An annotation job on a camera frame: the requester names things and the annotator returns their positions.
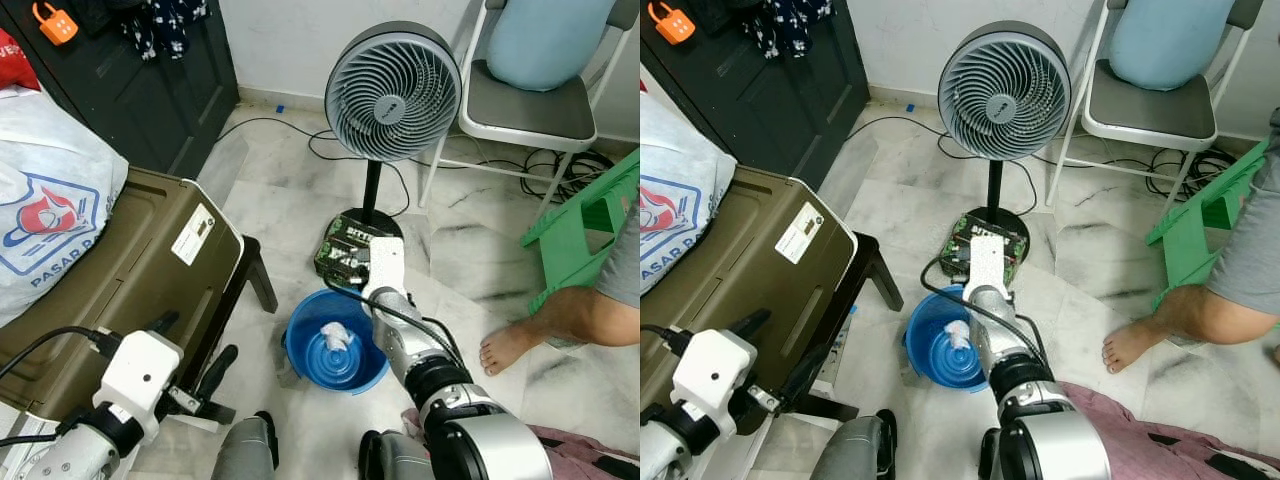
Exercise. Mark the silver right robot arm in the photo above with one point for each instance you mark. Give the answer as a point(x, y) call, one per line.
point(1050, 450)
point(480, 450)

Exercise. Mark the olive brown storage box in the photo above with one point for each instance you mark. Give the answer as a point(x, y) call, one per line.
point(120, 280)
point(760, 270)

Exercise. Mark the blue plastic bucket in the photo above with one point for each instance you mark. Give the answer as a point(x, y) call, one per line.
point(310, 350)
point(930, 350)

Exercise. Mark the black stand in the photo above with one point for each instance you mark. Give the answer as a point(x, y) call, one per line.
point(885, 285)
point(262, 285)

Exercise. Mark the white printed plastic bag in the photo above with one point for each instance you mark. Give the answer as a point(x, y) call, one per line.
point(680, 180)
point(60, 170)

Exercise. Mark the green printed carton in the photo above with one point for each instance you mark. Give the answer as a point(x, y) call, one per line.
point(952, 250)
point(338, 252)

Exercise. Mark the person's bare leg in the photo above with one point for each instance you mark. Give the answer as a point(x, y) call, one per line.
point(1180, 315)
point(570, 315)

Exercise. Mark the silver right robot leg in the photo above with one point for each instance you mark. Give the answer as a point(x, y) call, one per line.
point(990, 460)
point(395, 460)

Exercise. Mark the green plastic stool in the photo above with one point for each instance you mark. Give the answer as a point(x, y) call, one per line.
point(1190, 240)
point(560, 240)

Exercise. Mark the dark wardrobe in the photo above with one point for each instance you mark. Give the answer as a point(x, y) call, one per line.
point(150, 100)
point(780, 100)

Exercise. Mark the dark floral garment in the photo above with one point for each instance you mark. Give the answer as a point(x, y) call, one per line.
point(160, 25)
point(785, 25)

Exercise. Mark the red bag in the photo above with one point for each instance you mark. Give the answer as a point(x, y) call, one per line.
point(12, 60)

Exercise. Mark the orange padlock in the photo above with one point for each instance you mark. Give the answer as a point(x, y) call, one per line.
point(57, 27)
point(673, 25)

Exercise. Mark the white grey folding chair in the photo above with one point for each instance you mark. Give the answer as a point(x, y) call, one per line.
point(525, 105)
point(1150, 105)

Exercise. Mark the grey standing fan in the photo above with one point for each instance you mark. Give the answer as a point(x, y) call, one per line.
point(393, 95)
point(1003, 95)

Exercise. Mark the light blue cushion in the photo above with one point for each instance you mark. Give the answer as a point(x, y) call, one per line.
point(1170, 40)
point(550, 40)

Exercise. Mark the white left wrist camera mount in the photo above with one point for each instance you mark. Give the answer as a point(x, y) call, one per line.
point(715, 370)
point(140, 370)

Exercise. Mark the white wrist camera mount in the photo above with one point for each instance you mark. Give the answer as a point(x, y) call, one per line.
point(988, 262)
point(140, 370)
point(385, 262)
point(715, 370)

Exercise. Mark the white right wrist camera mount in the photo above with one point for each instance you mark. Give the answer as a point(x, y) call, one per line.
point(988, 262)
point(385, 262)

